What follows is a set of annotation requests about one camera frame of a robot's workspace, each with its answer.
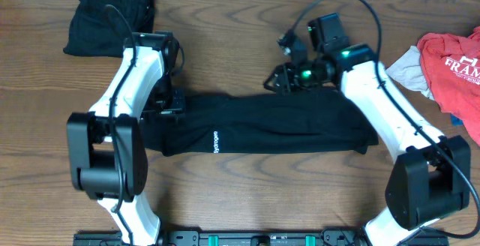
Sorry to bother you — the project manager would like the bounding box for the folded black garment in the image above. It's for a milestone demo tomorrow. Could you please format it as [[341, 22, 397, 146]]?
[[63, 0, 155, 58]]

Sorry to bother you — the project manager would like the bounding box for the blue garment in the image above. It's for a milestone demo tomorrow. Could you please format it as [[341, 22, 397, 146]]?
[[450, 114, 464, 126]]

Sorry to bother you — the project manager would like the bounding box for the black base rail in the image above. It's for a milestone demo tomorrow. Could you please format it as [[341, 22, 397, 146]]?
[[72, 228, 450, 246]]

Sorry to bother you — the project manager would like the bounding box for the beige garment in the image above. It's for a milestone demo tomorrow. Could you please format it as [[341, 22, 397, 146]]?
[[385, 46, 434, 101]]

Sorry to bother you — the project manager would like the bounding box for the black t-shirt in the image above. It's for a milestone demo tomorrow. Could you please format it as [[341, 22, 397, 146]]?
[[140, 88, 379, 157]]

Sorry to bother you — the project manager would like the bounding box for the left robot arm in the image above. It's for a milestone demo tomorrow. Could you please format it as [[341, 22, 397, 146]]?
[[66, 31, 185, 245]]

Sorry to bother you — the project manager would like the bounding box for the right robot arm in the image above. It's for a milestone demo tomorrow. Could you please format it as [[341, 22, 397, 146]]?
[[265, 43, 479, 245]]

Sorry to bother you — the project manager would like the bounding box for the red printed t-shirt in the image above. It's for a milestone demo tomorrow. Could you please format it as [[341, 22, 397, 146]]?
[[417, 27, 479, 143]]

